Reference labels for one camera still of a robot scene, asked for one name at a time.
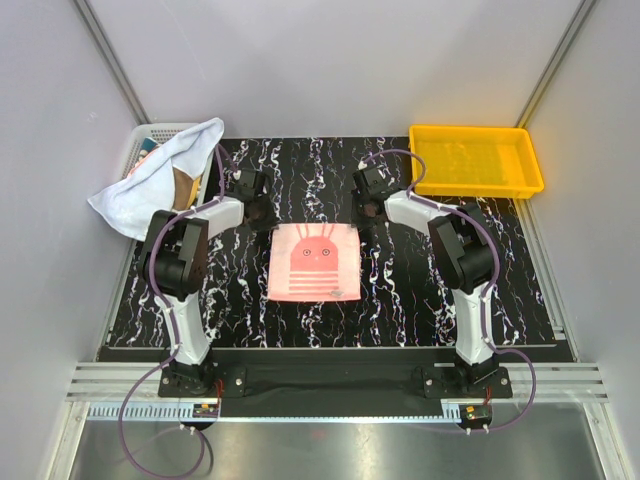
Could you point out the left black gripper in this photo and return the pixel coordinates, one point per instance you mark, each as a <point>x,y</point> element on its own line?
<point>271,219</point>

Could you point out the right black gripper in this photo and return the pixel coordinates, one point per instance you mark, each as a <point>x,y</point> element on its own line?
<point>360,222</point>

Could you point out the pink rabbit towel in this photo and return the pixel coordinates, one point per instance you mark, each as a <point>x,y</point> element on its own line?
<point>314,262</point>

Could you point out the light blue white towel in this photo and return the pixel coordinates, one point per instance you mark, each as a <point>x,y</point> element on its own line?
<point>128,205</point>

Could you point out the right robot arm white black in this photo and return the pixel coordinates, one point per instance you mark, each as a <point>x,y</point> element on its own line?
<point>465,256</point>

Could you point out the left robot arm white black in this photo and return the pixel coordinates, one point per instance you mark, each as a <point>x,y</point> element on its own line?
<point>174,262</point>

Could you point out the brown towel in basket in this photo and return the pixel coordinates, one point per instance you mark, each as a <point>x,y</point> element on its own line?
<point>186,190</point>

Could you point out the black marble pattern mat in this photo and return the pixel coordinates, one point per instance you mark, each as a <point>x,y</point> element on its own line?
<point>403,303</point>

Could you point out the yellow plastic tray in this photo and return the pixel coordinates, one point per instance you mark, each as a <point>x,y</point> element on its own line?
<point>464,161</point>

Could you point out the white perforated plastic basket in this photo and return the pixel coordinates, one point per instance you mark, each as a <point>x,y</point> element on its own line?
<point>147,138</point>

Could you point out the left small connector board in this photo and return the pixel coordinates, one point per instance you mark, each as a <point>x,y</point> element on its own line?
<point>206,410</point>

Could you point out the small connector board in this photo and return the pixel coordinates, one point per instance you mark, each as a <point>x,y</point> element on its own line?
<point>476,416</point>
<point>206,410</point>

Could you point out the right small connector board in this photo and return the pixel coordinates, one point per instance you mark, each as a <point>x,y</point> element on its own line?
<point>476,416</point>

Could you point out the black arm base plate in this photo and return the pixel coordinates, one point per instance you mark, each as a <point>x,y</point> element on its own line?
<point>433,373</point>

